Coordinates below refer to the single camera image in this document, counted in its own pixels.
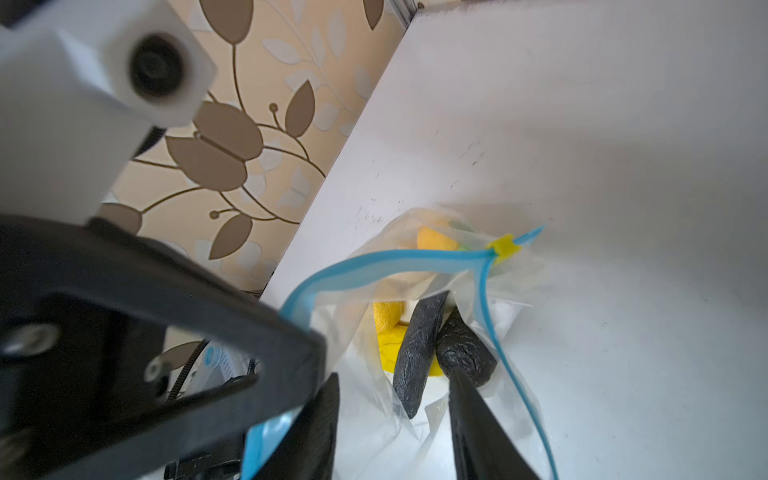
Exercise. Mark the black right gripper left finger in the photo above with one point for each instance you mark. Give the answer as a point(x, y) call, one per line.
point(308, 449)

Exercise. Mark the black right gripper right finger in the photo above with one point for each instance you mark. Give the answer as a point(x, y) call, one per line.
point(481, 448)

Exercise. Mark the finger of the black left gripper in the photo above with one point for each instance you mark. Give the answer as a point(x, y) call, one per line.
point(119, 356)

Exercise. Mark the yellow corn toy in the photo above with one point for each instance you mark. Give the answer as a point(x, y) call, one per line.
point(389, 345)

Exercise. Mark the clear zip bag blue zipper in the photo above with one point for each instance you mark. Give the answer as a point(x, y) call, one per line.
point(490, 280)

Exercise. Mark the dark eggplant toy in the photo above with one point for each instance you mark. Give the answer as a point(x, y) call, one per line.
point(459, 348)

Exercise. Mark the yellow orange with green stem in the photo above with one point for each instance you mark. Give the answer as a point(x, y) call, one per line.
point(387, 315)

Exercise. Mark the small yellow lemon toy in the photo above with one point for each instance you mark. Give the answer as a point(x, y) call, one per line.
point(430, 239)

